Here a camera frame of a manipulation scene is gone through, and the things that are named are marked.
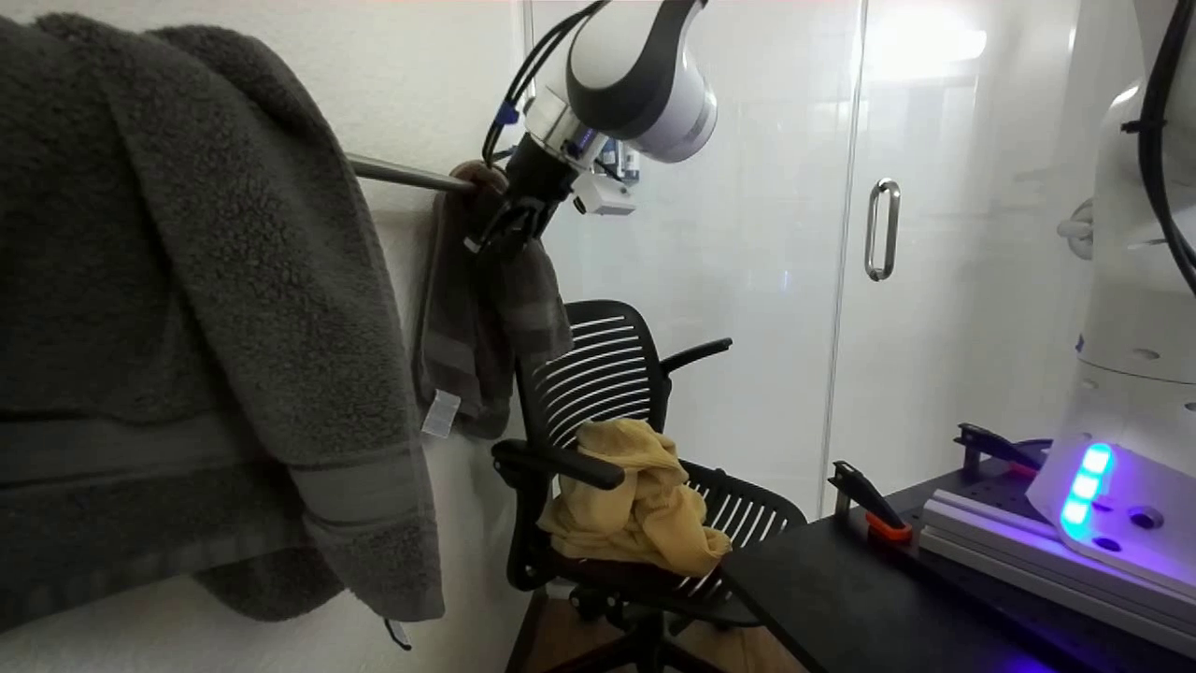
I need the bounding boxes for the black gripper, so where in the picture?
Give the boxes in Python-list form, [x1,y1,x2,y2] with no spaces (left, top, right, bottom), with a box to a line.
[480,136,574,256]

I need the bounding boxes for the yellow towel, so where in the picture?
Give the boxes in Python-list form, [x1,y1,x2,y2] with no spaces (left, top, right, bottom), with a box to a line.
[537,420,731,576]

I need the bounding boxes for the large dark grey towel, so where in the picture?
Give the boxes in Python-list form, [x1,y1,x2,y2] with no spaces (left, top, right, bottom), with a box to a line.
[0,15,446,627]

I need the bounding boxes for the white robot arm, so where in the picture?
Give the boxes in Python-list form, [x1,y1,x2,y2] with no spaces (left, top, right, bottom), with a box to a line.
[467,0,716,256]

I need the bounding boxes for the black mesh office chair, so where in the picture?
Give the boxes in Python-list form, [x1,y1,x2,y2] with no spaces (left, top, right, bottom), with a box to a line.
[493,298,804,673]

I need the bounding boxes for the glass shower door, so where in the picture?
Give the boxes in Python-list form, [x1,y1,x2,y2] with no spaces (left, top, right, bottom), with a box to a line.
[550,0,1138,513]

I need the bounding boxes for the black clamp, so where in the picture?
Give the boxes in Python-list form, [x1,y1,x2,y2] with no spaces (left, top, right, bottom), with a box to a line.
[956,424,1050,479]

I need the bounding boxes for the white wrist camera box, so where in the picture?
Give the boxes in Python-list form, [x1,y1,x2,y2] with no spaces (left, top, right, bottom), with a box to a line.
[573,136,638,219]

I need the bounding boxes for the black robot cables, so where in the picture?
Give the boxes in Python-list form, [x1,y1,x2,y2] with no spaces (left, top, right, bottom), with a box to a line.
[483,0,612,169]

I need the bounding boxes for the metal towel rail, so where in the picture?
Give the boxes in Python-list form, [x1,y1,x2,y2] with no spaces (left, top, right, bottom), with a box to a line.
[348,156,475,194]

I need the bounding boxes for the chrome door handle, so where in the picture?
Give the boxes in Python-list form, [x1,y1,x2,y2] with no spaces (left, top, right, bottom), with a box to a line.
[862,180,901,280]

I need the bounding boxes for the red handled clamp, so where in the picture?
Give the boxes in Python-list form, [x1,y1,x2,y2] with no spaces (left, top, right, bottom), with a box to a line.
[830,460,915,551]

